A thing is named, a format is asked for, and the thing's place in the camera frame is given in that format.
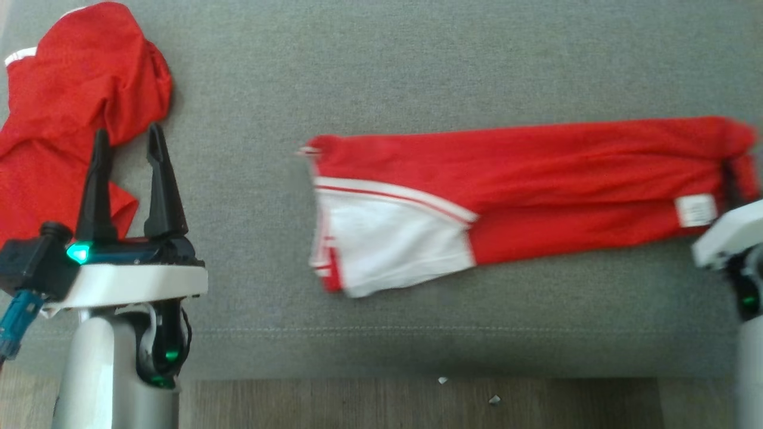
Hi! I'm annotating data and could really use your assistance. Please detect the red shorts with white stripe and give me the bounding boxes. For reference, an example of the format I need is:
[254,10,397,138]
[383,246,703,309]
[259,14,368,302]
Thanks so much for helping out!
[296,116,763,299]

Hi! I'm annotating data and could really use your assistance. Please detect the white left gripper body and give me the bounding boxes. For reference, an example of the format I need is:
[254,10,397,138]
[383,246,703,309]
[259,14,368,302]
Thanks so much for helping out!
[42,235,209,310]

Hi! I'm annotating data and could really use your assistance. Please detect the teal camera cable plug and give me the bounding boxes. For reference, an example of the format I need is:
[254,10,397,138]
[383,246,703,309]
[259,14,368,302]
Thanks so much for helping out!
[0,290,45,361]

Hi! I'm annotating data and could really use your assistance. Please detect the grey fabric sofa seat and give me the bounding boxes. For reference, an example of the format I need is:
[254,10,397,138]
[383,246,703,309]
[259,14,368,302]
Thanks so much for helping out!
[0,0,763,382]

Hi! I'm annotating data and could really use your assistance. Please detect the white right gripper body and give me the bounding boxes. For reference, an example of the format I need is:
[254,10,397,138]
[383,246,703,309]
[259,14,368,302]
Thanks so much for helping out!
[691,200,763,272]

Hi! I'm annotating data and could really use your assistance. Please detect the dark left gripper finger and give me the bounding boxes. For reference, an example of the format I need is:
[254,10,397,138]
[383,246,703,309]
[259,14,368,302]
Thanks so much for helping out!
[76,128,118,242]
[144,123,189,239]

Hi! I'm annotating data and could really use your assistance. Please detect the red basketball shorts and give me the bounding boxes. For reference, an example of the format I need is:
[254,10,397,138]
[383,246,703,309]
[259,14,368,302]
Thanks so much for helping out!
[0,1,173,248]

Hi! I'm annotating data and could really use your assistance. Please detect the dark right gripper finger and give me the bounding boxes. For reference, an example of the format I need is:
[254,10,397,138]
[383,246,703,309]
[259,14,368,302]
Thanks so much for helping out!
[720,158,743,209]

